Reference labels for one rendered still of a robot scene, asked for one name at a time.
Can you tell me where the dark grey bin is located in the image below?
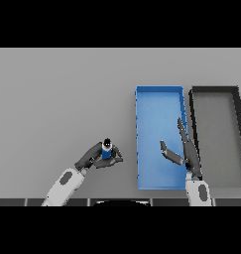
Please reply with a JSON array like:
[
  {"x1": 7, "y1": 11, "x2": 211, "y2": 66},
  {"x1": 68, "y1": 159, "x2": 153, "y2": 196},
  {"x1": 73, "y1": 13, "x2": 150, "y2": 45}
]
[{"x1": 187, "y1": 85, "x2": 241, "y2": 191}]

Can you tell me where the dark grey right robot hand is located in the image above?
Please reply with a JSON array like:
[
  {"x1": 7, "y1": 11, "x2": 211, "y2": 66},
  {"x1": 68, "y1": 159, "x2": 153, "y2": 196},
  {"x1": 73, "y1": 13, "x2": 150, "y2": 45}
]
[{"x1": 159, "y1": 117, "x2": 203, "y2": 182}]

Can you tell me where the blue pipe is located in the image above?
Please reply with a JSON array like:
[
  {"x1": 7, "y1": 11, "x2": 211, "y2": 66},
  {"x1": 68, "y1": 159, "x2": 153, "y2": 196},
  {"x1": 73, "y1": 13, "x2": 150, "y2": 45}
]
[{"x1": 101, "y1": 137, "x2": 114, "y2": 161}]

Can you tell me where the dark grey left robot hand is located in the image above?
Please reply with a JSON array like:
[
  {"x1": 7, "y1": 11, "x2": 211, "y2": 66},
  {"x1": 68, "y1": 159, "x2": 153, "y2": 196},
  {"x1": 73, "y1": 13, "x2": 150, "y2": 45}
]
[{"x1": 73, "y1": 141, "x2": 124, "y2": 172}]

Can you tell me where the blue bin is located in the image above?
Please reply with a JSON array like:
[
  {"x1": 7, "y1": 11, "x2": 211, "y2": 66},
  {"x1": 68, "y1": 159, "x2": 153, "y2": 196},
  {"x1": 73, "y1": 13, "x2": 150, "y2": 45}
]
[{"x1": 134, "y1": 84, "x2": 191, "y2": 191}]

